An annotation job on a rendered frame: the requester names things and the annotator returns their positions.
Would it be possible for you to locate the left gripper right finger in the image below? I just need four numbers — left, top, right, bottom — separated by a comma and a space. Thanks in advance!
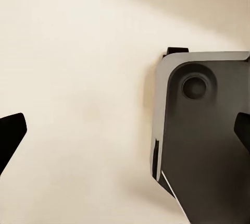
234, 112, 250, 153

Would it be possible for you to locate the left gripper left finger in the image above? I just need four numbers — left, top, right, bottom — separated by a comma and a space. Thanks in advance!
0, 113, 27, 175

